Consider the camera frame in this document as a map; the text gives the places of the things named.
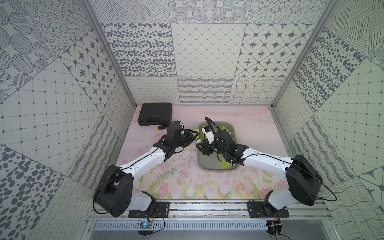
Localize yellow shuttlecock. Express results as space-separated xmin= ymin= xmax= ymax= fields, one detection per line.
xmin=196 ymin=129 xmax=206 ymax=144

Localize grey plastic storage box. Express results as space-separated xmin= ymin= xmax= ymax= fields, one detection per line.
xmin=197 ymin=122 xmax=239 ymax=173

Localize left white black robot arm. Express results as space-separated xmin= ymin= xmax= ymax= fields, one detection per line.
xmin=93 ymin=121 xmax=199 ymax=218

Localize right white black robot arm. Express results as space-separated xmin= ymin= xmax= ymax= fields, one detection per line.
xmin=196 ymin=131 xmax=329 ymax=212

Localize black connector box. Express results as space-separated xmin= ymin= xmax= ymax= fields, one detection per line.
xmin=267 ymin=220 xmax=282 ymax=237

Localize black plastic tool case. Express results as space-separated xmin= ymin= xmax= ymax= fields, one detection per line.
xmin=138 ymin=103 xmax=173 ymax=127

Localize pink floral table mat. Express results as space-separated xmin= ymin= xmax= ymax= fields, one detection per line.
xmin=117 ymin=105 xmax=287 ymax=200

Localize small green circuit board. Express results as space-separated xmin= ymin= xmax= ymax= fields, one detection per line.
xmin=139 ymin=221 xmax=153 ymax=230

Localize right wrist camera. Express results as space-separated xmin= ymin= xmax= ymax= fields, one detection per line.
xmin=202 ymin=126 xmax=215 ymax=144

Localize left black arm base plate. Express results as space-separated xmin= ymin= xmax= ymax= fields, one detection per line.
xmin=127 ymin=191 xmax=171 ymax=219

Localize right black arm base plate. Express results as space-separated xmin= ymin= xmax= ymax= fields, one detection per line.
xmin=247 ymin=190 xmax=290 ymax=218

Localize aluminium mounting rail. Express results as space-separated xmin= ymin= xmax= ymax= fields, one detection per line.
xmin=85 ymin=199 xmax=332 ymax=221

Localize white perforated cable duct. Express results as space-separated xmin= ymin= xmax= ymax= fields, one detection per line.
xmin=94 ymin=220 xmax=268 ymax=231

